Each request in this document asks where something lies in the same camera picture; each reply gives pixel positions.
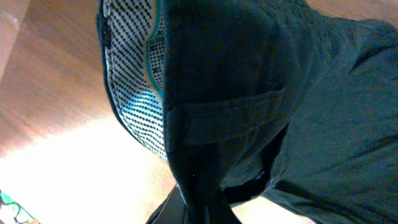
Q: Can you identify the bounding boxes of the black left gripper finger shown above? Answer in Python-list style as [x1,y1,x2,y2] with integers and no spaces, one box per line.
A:
[146,184,190,224]

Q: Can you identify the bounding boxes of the dark navy shorts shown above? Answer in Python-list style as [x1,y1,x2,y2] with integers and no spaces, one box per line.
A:
[96,0,397,223]

